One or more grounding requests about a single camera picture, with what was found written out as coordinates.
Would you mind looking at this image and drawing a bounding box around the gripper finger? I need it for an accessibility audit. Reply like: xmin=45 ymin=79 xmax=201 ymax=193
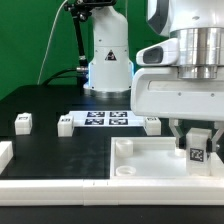
xmin=206 ymin=121 xmax=224 ymax=153

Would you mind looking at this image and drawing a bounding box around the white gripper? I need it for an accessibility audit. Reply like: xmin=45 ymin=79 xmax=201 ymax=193
xmin=130 ymin=38 xmax=224 ymax=149

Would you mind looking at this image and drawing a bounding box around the white square tabletop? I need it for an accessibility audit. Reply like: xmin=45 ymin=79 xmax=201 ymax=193
xmin=110 ymin=137 xmax=224 ymax=179

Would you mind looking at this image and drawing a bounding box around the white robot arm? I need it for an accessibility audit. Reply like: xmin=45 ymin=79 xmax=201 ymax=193
xmin=87 ymin=0 xmax=224 ymax=151

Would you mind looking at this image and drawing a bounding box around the white U-shaped obstacle fence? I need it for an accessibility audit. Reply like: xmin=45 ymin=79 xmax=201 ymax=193
xmin=0 ymin=139 xmax=224 ymax=207

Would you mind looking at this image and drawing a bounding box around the white AprilTag base sheet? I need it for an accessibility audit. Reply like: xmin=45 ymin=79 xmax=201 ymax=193
xmin=69 ymin=111 xmax=143 ymax=127

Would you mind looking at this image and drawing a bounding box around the black cable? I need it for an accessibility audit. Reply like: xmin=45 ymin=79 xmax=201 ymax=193
xmin=42 ymin=67 xmax=88 ymax=86

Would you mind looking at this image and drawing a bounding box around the black camera stand pole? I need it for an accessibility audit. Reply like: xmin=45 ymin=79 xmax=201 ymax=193
xmin=64 ymin=0 xmax=117 ymax=86

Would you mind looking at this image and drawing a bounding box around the white cable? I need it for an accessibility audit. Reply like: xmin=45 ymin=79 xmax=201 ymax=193
xmin=37 ymin=0 xmax=69 ymax=86

